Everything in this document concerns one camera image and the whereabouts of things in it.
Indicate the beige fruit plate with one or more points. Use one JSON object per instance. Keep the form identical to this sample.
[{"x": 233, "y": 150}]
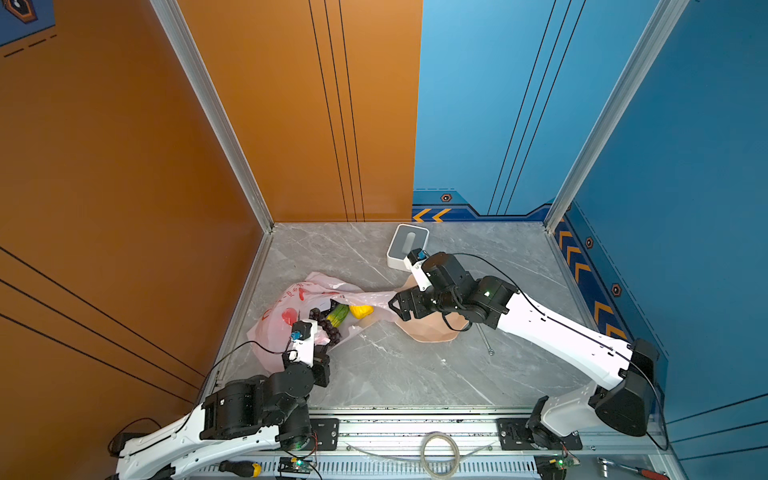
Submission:
[{"x": 432, "y": 329}]

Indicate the white grey tissue box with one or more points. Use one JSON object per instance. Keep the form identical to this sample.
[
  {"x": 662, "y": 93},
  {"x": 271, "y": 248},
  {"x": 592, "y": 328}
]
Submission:
[{"x": 406, "y": 238}]

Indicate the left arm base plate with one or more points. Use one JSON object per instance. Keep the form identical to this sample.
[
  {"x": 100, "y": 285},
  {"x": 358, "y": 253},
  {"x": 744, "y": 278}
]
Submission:
[{"x": 325, "y": 434}]

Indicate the pink plastic bag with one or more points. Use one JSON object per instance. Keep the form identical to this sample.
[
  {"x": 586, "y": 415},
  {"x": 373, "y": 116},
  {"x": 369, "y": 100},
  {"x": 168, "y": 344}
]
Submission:
[{"x": 270, "y": 335}]

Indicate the red handled screwdriver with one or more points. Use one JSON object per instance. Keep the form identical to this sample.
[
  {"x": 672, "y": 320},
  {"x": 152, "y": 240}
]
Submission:
[{"x": 605, "y": 465}]

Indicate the green circuit board left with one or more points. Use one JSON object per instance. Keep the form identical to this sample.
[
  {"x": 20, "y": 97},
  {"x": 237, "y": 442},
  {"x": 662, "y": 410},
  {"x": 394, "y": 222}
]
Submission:
[{"x": 294, "y": 468}]

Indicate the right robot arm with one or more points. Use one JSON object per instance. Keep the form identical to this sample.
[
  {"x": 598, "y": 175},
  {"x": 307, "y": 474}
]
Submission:
[{"x": 621, "y": 393}]

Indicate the right aluminium corner post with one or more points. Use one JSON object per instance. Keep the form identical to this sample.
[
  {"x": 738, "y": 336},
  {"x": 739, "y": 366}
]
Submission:
[{"x": 653, "y": 38}]

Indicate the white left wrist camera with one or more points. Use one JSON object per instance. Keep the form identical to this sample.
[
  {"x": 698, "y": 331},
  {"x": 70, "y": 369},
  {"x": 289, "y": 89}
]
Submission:
[{"x": 301, "y": 345}]

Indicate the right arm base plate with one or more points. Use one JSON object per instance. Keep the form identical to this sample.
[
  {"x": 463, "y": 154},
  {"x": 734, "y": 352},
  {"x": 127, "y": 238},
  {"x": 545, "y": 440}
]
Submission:
[{"x": 515, "y": 434}]

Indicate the left aluminium corner post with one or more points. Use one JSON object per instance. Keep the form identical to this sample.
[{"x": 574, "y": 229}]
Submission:
[{"x": 177, "y": 31}]

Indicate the aluminium corner post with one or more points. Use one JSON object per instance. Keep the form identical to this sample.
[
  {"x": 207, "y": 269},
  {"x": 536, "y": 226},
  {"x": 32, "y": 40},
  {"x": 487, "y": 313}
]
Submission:
[
  {"x": 177, "y": 31},
  {"x": 653, "y": 38}
]

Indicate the green circuit board right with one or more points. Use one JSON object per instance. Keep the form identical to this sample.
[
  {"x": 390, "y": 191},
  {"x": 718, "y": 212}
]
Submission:
[{"x": 555, "y": 467}]

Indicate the dark purple grape bunch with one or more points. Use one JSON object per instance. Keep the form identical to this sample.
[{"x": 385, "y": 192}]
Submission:
[{"x": 325, "y": 321}]

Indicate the orange green papaya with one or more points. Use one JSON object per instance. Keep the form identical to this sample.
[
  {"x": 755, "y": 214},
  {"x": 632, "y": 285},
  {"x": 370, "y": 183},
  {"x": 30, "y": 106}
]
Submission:
[{"x": 337, "y": 315}]

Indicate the black yellow screwdriver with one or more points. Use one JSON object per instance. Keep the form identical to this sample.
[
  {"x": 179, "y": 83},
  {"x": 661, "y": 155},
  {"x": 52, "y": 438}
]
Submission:
[{"x": 242, "y": 469}]

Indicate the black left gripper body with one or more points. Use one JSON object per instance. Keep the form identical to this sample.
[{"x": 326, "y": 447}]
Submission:
[{"x": 320, "y": 366}]

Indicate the aluminium front rail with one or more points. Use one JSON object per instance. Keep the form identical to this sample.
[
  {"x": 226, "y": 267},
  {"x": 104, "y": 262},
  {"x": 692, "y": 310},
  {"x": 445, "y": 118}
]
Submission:
[{"x": 455, "y": 445}]

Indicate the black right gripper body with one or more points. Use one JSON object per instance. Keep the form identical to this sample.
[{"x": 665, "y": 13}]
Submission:
[{"x": 423, "y": 303}]

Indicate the green circuit board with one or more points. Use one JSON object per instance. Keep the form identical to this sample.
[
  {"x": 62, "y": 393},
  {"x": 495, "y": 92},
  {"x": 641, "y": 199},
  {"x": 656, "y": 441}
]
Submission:
[
  {"x": 294, "y": 468},
  {"x": 555, "y": 467}
]

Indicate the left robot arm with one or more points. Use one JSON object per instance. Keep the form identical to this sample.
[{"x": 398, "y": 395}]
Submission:
[{"x": 248, "y": 415}]

